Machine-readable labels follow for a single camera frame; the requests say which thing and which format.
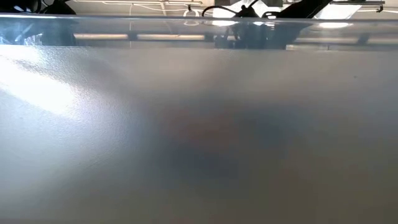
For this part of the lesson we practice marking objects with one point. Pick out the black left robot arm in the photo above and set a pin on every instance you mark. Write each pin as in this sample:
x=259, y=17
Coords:
x=59, y=9

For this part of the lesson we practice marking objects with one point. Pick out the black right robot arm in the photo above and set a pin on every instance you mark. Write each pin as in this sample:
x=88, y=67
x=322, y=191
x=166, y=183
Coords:
x=298, y=11

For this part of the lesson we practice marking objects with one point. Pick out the beige horizontal bar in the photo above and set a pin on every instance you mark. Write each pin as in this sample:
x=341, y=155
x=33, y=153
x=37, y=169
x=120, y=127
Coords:
x=149, y=2

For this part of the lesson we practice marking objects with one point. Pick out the clear frosted plastic bin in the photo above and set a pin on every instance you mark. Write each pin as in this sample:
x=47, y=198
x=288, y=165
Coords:
x=62, y=140

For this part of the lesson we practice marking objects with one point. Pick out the grey metal rail with hook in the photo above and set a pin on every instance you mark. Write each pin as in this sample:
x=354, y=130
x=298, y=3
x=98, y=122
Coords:
x=357, y=2

